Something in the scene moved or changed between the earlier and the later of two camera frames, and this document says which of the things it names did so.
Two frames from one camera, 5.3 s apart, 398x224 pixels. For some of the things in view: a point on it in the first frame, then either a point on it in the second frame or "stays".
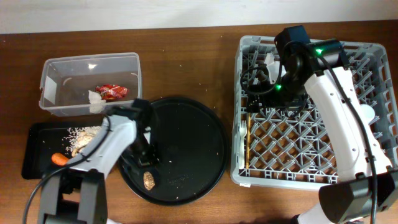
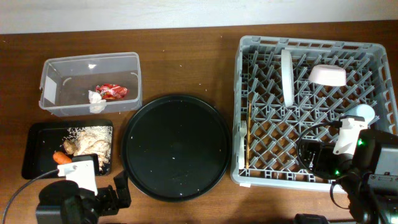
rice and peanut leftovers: x=78 y=139 stays
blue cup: x=367 y=112 stays
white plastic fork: x=242 y=129 stays
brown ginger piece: x=148 y=180 -> x=69 y=147
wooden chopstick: x=249 y=123 stays
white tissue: x=97 y=104 stays
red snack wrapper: x=111 y=91 stays
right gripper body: x=278 y=96 -> x=328 y=165
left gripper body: x=143 y=152 -> x=105 y=203
